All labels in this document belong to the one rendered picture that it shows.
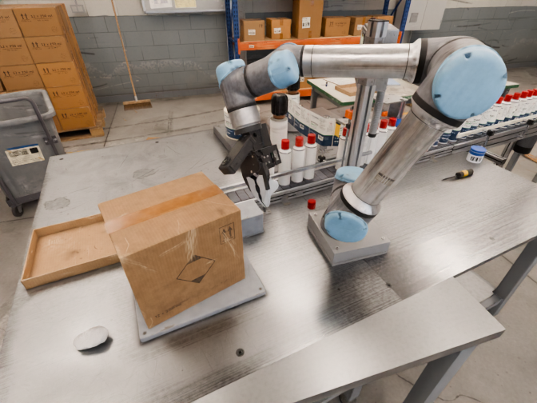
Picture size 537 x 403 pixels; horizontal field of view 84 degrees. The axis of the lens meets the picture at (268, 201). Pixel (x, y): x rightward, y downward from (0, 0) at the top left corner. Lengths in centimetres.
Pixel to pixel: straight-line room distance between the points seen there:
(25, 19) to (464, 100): 403
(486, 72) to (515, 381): 170
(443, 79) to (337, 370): 67
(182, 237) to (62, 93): 371
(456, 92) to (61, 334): 108
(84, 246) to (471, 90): 120
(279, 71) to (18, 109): 315
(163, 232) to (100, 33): 500
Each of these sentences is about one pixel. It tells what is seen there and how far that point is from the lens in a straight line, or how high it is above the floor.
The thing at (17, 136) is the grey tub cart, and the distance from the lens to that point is 294.
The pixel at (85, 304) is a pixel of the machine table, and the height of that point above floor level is 83.
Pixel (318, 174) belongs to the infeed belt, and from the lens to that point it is 140.
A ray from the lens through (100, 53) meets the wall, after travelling 566.
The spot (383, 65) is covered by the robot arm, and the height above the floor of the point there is 144.
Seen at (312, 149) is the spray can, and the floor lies 103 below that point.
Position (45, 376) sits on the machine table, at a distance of 99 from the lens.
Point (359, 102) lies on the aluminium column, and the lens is 118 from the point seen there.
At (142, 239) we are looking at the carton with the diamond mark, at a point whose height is 112.
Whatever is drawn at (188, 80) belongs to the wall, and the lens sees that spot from 567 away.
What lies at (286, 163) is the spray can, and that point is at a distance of 124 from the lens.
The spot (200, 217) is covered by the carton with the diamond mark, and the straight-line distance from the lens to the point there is 77.
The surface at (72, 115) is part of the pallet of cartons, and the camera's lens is 441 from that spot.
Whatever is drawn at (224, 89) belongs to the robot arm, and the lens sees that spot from 77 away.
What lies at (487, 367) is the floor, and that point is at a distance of 208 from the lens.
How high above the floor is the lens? 159
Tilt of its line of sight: 36 degrees down
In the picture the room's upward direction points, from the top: straight up
